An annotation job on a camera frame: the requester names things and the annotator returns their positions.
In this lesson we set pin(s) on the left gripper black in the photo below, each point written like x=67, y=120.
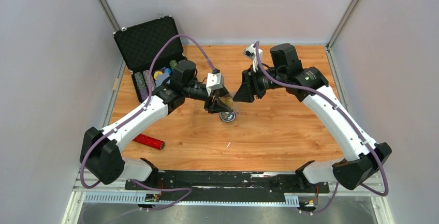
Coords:
x=217, y=105

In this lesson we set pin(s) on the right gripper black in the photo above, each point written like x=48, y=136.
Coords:
x=249, y=80

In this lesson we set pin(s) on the clear pill bottle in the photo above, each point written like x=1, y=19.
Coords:
x=228, y=100

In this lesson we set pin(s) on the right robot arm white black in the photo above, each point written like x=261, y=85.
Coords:
x=362, y=155

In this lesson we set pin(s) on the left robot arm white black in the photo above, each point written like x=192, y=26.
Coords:
x=102, y=148

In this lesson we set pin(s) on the pink green chip stack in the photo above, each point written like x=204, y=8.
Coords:
x=173, y=64

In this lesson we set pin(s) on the blue dealer button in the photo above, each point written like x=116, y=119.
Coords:
x=167, y=70

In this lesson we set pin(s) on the blue playing card deck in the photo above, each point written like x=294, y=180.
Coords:
x=163, y=79

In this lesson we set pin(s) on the yellow dealer button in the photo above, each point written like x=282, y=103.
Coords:
x=157, y=74

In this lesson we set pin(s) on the purple chip stack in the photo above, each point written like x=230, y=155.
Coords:
x=149, y=80

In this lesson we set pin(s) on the red glitter tube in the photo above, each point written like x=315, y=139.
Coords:
x=149, y=141

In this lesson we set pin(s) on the black poker chip case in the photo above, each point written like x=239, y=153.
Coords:
x=139, y=44

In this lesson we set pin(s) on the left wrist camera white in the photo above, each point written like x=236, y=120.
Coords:
x=214, y=83

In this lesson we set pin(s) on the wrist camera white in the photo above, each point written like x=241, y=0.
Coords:
x=255, y=54
x=214, y=83

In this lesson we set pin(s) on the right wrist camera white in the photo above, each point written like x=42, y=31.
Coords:
x=255, y=54

